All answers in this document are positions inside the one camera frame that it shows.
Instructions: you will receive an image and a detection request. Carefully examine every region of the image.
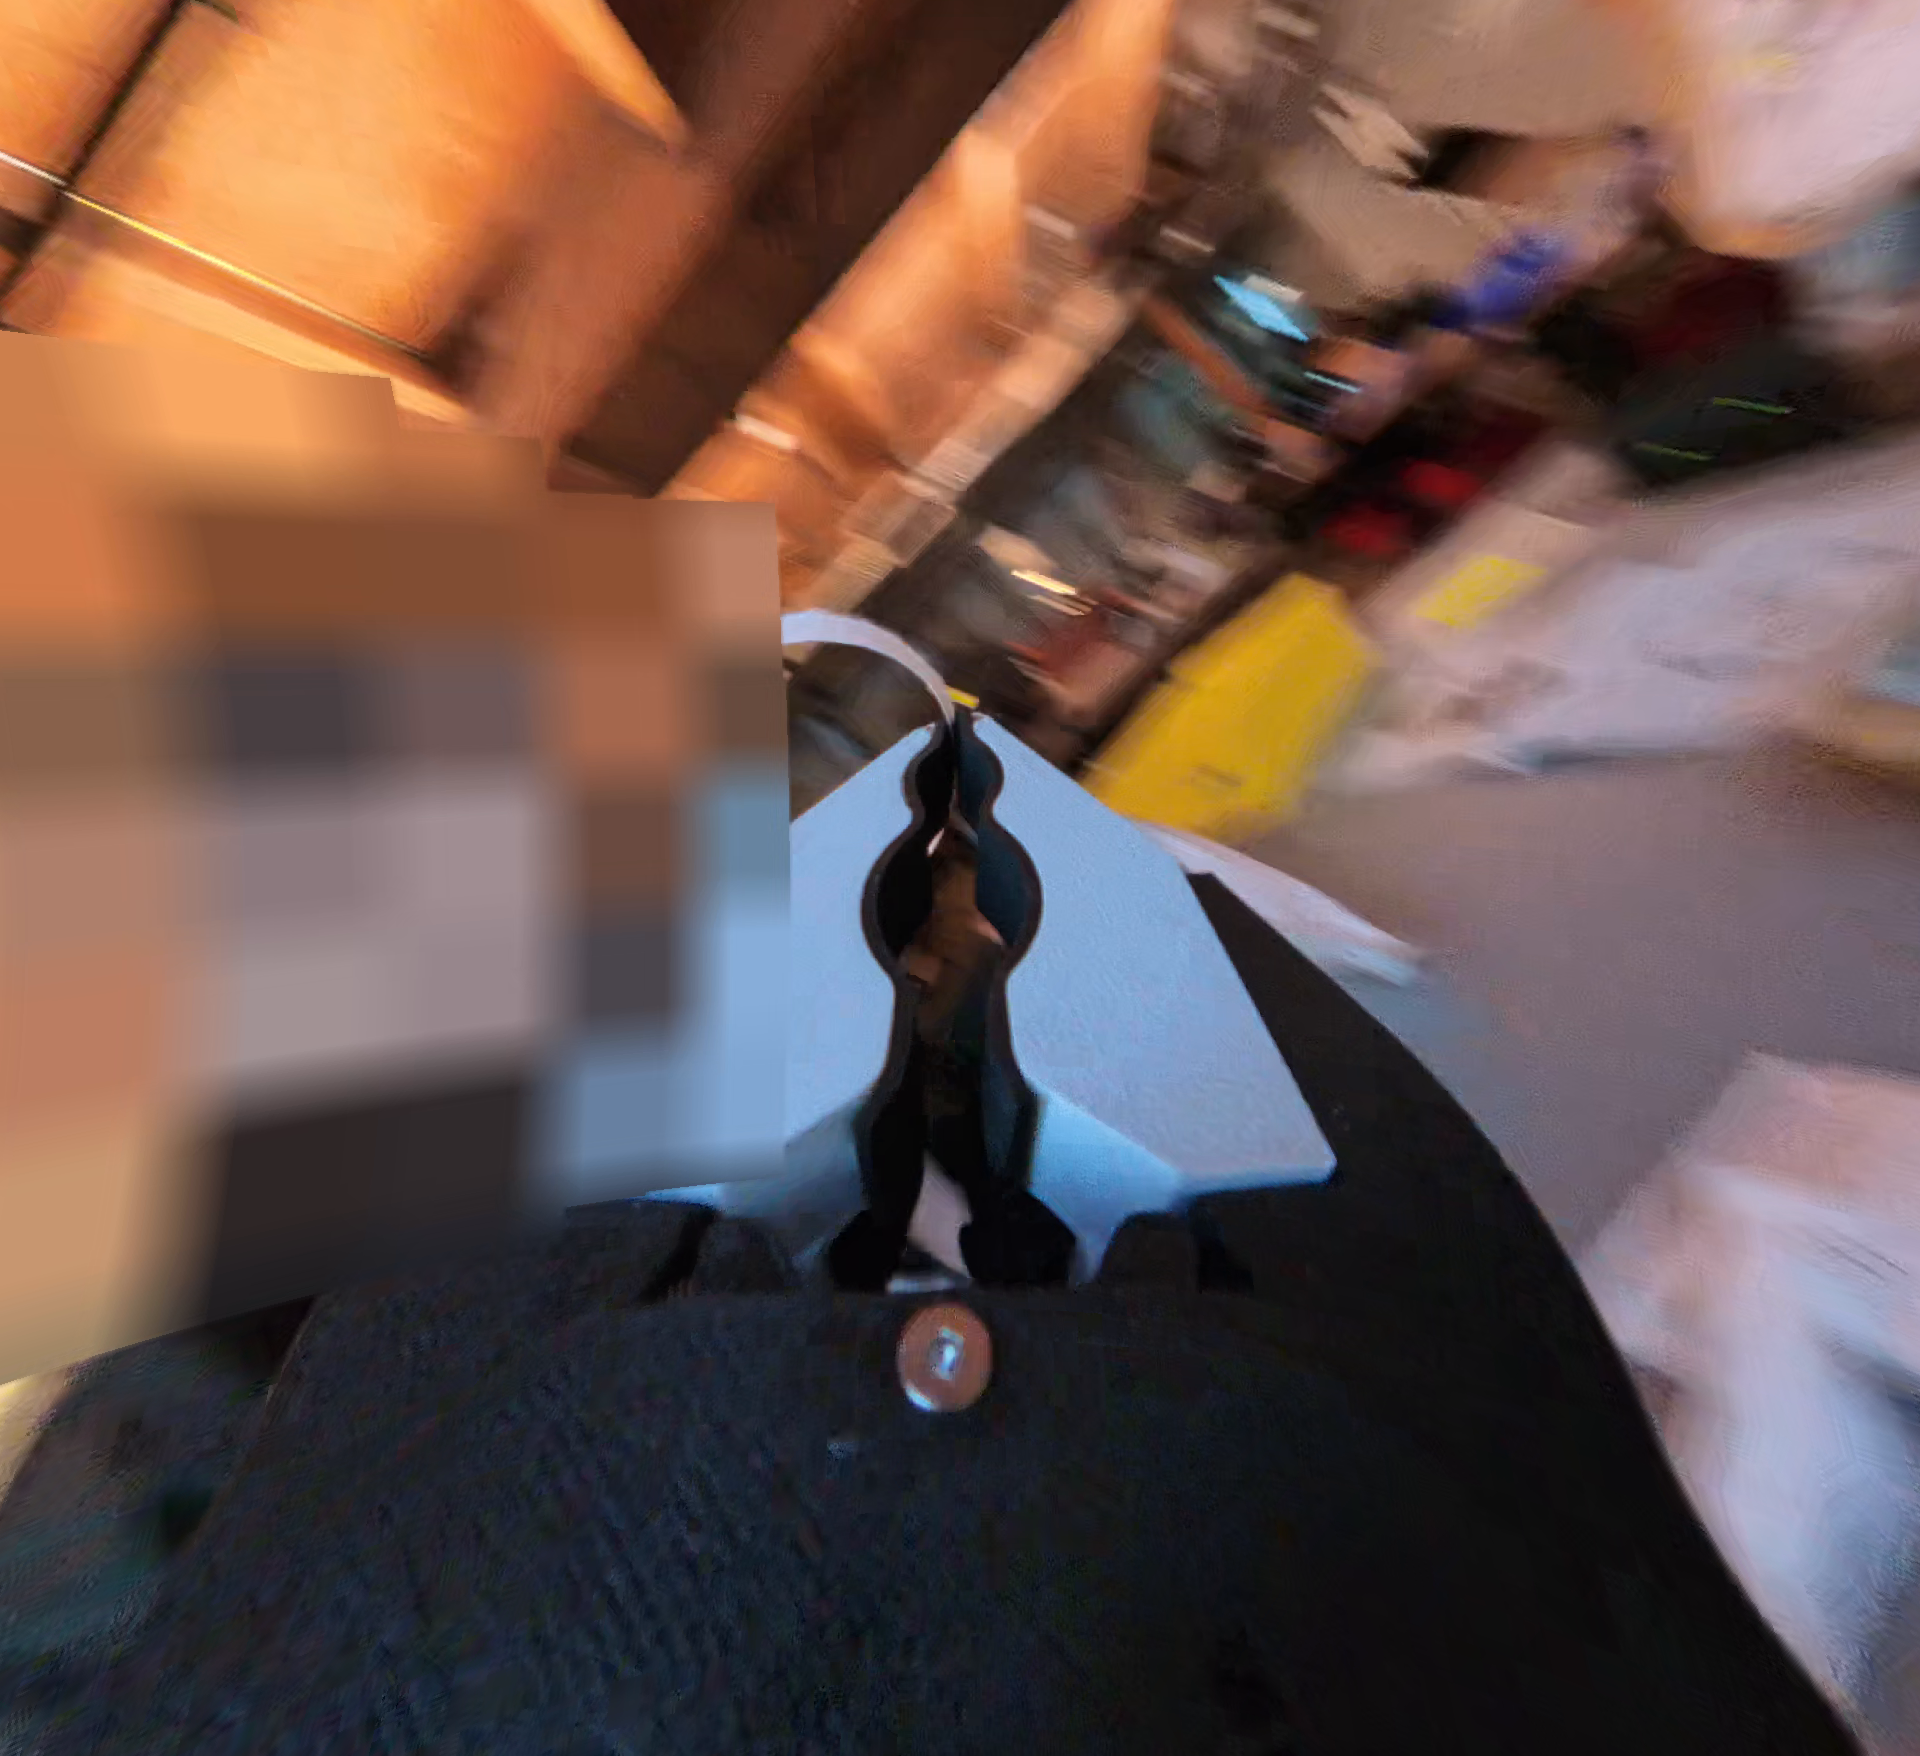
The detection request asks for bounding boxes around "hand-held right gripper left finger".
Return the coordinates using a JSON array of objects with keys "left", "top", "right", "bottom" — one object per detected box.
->
[{"left": 783, "top": 723, "right": 957, "bottom": 1290}]

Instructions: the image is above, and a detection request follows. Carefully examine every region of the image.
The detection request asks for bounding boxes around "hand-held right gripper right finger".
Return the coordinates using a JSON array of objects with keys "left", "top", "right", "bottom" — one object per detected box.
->
[{"left": 959, "top": 715, "right": 1337, "bottom": 1290}]

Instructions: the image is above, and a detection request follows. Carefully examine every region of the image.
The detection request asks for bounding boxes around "yellow parts bin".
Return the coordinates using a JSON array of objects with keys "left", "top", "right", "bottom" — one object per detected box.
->
[{"left": 1088, "top": 572, "right": 1377, "bottom": 847}]

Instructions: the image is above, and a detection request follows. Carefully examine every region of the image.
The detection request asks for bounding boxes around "instruction booklet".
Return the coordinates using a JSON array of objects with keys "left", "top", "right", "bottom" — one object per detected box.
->
[{"left": 1342, "top": 483, "right": 1920, "bottom": 774}]

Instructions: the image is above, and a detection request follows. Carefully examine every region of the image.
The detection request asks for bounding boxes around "yellow paper sheet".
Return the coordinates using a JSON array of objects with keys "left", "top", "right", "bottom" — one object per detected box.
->
[{"left": 1409, "top": 553, "right": 1546, "bottom": 630}]

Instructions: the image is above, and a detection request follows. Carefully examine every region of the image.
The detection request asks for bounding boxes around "black power box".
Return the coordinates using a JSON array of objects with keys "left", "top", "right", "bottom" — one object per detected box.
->
[{"left": 1612, "top": 370, "right": 1828, "bottom": 486}]

